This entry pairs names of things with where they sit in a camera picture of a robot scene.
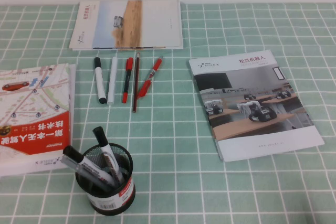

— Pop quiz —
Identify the red ballpoint pen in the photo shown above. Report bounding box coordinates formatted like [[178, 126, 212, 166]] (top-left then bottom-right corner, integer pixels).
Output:
[[136, 56, 164, 99]]

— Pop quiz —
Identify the red and black pen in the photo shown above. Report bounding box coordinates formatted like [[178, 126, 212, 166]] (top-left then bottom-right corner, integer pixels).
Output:
[[121, 57, 134, 104]]

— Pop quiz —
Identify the plain white pen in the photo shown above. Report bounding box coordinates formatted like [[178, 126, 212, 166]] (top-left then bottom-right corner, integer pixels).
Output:
[[107, 56, 119, 105]]

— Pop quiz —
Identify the grey translucent pen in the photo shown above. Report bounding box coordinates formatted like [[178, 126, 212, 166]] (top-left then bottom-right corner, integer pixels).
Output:
[[60, 155, 113, 193]]

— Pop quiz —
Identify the black mesh pen holder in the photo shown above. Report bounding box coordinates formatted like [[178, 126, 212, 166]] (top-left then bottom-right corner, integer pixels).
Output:
[[75, 142, 137, 216]]

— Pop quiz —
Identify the dark red pencil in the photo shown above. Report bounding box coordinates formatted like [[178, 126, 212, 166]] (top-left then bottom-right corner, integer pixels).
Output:
[[132, 52, 141, 113]]

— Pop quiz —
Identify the white marker with black caps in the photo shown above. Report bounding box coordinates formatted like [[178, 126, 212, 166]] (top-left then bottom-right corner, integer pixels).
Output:
[[93, 57, 107, 104]]

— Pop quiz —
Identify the black capped grey marker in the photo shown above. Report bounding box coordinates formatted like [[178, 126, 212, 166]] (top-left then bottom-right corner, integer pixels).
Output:
[[92, 126, 125, 184], [62, 145, 116, 187]]

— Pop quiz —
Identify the brochure with robot photo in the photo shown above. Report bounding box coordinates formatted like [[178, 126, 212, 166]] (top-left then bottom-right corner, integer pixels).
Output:
[[188, 49, 326, 163]]

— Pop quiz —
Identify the brochure with desert photo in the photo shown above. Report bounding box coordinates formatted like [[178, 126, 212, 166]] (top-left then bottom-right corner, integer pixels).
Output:
[[69, 0, 184, 51]]

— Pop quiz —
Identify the red white map cover book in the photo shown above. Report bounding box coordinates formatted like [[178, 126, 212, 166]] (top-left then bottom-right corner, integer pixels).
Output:
[[0, 63, 73, 177]]

